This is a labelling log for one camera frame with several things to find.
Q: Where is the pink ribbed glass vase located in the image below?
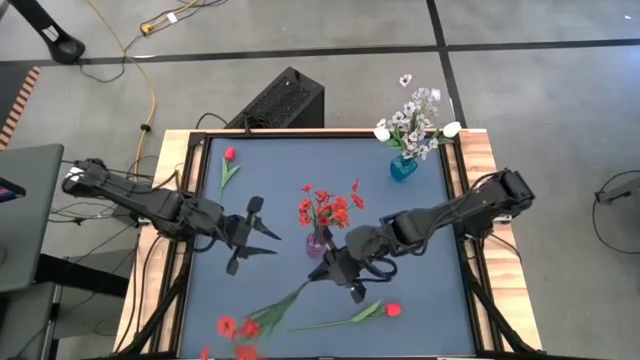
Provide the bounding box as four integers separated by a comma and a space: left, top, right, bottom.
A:
304, 230, 329, 261

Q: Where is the red artificial tulip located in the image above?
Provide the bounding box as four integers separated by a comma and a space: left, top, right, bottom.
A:
288, 298, 404, 333
219, 145, 243, 202

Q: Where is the red artificial flower bunch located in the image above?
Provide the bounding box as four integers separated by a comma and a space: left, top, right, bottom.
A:
296, 177, 367, 247
198, 279, 312, 360

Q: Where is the black stand with cable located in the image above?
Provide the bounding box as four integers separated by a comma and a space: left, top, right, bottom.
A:
592, 169, 640, 255

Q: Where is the black mat orange striped edge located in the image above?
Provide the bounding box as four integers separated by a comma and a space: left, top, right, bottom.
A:
0, 64, 42, 151

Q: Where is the yellow extension cable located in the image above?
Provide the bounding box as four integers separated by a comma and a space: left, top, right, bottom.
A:
85, 0, 202, 174

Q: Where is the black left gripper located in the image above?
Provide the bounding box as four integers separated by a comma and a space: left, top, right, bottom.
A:
221, 195, 283, 278

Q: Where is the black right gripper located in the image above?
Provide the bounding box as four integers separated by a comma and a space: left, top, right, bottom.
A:
306, 226, 369, 305

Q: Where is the black office chair base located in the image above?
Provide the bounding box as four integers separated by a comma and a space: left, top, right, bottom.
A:
6, 0, 87, 66

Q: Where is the black computer tower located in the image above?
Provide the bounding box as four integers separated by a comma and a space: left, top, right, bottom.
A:
225, 65, 326, 131

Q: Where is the blue textured glass vase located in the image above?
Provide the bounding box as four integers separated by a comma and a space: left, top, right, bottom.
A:
389, 153, 420, 183

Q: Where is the grey desk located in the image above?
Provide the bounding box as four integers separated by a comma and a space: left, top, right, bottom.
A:
0, 143, 65, 294

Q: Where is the small white flower bunch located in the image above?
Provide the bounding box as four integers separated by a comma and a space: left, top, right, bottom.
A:
377, 73, 444, 162

